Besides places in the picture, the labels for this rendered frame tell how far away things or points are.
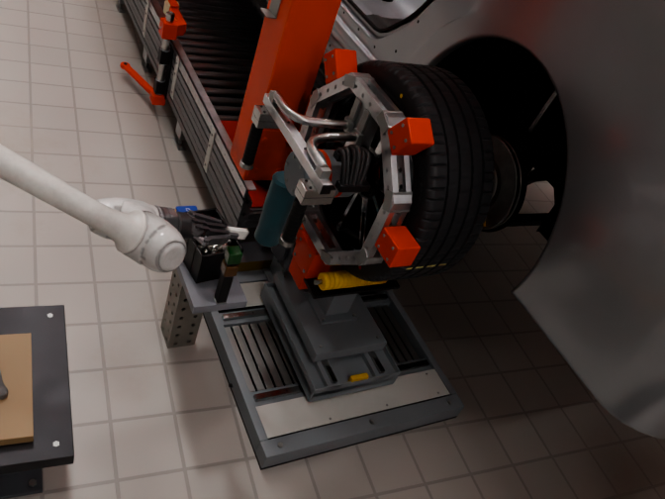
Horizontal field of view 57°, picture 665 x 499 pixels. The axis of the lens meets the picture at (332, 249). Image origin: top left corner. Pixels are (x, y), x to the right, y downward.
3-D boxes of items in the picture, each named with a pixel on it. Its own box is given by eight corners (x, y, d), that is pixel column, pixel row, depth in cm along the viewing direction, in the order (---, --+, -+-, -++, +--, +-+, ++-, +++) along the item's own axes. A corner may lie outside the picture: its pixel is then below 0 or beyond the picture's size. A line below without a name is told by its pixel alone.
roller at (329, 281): (391, 286, 211) (397, 274, 207) (315, 295, 196) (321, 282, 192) (383, 273, 214) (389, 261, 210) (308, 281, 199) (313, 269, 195)
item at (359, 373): (392, 385, 232) (402, 369, 226) (308, 404, 213) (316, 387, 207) (337, 288, 261) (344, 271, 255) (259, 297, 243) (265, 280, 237)
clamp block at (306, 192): (331, 205, 161) (337, 189, 158) (300, 206, 157) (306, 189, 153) (324, 192, 164) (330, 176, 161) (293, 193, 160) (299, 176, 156)
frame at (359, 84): (363, 301, 186) (438, 153, 152) (344, 303, 183) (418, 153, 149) (297, 186, 219) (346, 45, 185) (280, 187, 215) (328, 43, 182)
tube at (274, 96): (350, 135, 175) (363, 103, 169) (290, 133, 166) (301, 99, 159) (326, 101, 186) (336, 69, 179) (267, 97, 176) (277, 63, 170)
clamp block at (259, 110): (284, 130, 181) (289, 114, 178) (255, 129, 177) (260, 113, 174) (278, 120, 184) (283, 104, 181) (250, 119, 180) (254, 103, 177)
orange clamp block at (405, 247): (396, 243, 172) (411, 265, 167) (372, 245, 168) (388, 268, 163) (405, 224, 168) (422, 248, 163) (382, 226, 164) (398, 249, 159)
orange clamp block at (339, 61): (358, 80, 183) (356, 49, 183) (335, 78, 179) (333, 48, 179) (346, 86, 189) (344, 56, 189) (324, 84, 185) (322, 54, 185)
